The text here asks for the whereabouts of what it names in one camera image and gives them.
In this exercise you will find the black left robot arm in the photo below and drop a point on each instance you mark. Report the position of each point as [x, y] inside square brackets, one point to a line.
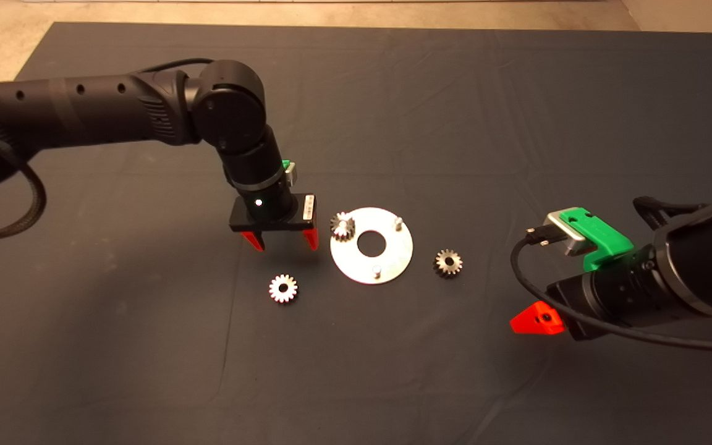
[115, 111]

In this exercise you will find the silver camera box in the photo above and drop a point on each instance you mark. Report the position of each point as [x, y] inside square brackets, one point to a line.
[569, 233]
[291, 175]

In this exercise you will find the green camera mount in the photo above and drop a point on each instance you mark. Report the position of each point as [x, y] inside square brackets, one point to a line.
[285, 165]
[606, 241]

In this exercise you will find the round metal carrier plate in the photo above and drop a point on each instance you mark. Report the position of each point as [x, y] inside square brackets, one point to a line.
[350, 262]

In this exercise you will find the silver left camera box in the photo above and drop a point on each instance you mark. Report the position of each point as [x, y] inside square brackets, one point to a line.
[291, 175]

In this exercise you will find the green left camera mount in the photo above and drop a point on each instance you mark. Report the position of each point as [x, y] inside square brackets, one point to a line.
[285, 165]

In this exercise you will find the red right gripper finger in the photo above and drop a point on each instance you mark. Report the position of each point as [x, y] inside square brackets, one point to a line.
[535, 320]

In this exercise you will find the steel planetary gear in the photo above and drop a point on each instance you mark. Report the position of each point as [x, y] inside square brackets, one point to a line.
[277, 289]
[442, 264]
[342, 230]

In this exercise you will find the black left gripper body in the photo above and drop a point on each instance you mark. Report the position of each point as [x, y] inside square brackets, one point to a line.
[269, 213]

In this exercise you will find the green right camera mount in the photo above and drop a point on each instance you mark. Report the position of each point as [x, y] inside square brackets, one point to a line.
[606, 241]

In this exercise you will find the silver right camera box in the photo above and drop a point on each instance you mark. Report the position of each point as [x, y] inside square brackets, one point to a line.
[569, 233]

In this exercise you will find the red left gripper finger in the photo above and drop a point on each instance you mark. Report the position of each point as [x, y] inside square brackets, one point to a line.
[256, 241]
[311, 238]

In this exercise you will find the dark table cloth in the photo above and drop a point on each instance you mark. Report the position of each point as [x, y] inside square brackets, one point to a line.
[455, 123]

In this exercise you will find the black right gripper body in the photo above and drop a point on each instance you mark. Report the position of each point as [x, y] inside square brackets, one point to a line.
[609, 293]

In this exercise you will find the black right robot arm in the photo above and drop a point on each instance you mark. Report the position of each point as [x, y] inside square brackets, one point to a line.
[708, 253]

